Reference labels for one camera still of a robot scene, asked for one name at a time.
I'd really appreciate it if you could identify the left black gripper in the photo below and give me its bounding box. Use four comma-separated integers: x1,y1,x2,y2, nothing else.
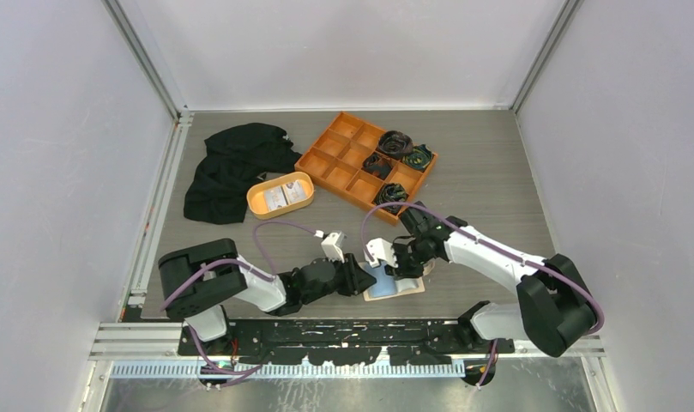
302,251,376,304

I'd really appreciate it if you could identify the beige card holder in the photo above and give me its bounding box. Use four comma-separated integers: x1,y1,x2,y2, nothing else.
359,262,425,301

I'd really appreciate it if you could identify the orange oval tray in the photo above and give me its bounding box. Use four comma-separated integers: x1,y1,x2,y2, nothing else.
246,172,315,220

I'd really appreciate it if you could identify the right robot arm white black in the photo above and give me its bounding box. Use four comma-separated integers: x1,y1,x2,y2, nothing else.
387,203,605,357

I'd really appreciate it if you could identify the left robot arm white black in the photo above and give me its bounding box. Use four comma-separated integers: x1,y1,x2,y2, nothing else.
157,232,377,354

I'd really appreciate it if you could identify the right credit card in tray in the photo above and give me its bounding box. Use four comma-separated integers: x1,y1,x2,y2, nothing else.
282,180,308,204

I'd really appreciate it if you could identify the credit card in tray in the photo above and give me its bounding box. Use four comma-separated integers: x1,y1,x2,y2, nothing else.
282,180,308,204
263,186,288,212

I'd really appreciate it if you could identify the left credit card in tray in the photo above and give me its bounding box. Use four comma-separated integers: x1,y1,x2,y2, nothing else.
263,186,288,212

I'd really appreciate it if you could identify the green yellow rolled tie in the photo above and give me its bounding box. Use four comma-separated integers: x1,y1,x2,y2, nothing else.
373,183,408,205

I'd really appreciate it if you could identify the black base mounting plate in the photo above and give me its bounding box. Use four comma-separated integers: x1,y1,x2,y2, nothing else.
203,318,491,366

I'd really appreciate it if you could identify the orange compartment organizer box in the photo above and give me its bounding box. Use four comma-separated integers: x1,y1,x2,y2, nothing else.
295,112,438,211

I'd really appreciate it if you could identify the dark red rolled tie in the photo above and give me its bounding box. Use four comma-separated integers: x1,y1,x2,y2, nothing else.
361,152,393,181

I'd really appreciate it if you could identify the green patterned rolled tie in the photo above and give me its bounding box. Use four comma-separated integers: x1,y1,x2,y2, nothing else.
401,144,434,173

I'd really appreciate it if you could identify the dark brown rolled tie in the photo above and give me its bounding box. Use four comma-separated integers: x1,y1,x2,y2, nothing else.
377,130,413,160

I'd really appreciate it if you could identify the black cloth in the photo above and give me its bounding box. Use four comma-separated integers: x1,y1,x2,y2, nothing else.
183,123,302,225

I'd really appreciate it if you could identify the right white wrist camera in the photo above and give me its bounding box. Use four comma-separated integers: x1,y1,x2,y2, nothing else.
365,238,395,268

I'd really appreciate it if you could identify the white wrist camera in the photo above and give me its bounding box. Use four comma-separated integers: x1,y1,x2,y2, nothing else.
321,231,346,263
365,238,395,268

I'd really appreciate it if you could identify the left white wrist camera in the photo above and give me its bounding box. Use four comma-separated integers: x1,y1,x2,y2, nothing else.
321,231,346,263

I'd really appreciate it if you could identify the aluminium front frame rail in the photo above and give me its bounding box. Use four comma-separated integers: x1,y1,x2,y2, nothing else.
88,321,606,381

